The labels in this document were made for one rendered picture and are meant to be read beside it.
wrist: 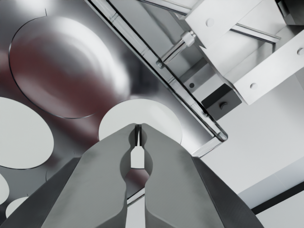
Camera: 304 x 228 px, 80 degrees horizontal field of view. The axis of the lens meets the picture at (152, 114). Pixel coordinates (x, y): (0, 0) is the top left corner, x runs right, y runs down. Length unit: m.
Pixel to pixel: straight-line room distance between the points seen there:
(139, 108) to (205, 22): 0.11
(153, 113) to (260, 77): 0.12
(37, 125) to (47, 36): 0.10
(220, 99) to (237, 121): 0.14
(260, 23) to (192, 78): 0.09
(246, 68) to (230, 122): 0.14
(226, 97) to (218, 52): 0.05
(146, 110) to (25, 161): 0.17
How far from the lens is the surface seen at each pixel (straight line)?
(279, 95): 0.36
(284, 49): 0.22
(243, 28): 0.21
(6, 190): 0.34
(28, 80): 0.22
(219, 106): 0.21
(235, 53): 0.23
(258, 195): 2.05
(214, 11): 0.19
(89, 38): 0.19
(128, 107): 0.20
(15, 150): 0.28
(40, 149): 0.27
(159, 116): 0.21
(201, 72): 0.25
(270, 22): 0.24
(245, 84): 0.21
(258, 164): 0.43
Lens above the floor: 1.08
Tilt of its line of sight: 62 degrees down
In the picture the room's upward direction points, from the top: 175 degrees clockwise
